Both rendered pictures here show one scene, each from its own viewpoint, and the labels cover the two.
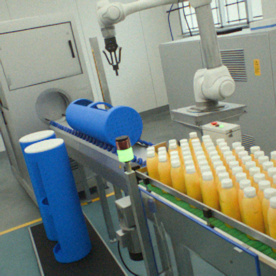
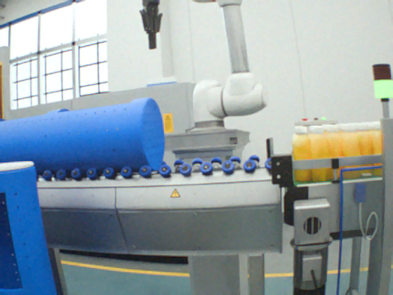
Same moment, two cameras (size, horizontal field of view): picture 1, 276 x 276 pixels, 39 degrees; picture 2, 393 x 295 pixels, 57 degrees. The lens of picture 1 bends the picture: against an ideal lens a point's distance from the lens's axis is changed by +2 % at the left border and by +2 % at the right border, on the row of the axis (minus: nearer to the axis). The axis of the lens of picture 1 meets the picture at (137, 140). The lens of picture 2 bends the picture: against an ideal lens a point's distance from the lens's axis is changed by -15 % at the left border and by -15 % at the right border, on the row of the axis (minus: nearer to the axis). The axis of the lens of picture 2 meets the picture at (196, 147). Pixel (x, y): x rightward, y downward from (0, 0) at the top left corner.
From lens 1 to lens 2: 1.98 m
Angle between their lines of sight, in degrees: 54
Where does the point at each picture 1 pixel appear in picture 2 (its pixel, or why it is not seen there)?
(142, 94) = not seen: outside the picture
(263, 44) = (180, 95)
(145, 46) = not seen: outside the picture
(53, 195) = (31, 266)
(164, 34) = not seen: outside the picture
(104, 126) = (141, 122)
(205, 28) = (240, 27)
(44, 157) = (20, 182)
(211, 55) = (245, 57)
